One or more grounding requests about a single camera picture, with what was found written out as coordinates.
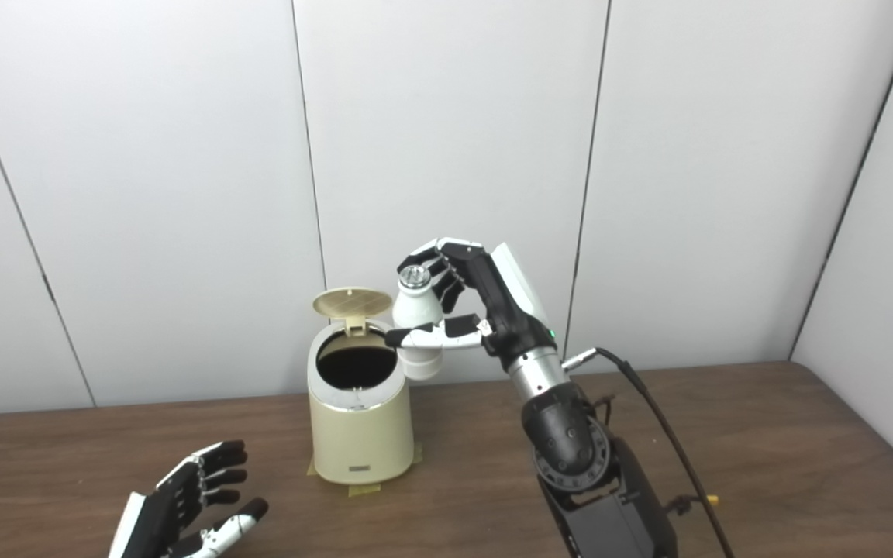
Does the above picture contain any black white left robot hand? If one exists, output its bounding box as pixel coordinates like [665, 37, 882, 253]
[108, 440, 270, 558]

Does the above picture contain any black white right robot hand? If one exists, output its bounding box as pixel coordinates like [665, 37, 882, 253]
[384, 237, 560, 373]

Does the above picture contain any small white plastic bottle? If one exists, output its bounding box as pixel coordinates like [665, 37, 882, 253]
[391, 264, 447, 381]

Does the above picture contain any round cream bin lid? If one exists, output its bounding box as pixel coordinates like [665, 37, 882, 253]
[312, 288, 394, 336]

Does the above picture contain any cream-colored lidded bin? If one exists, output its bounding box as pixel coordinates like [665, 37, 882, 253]
[307, 288, 415, 486]

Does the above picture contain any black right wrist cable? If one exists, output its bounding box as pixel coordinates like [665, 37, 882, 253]
[563, 348, 734, 558]

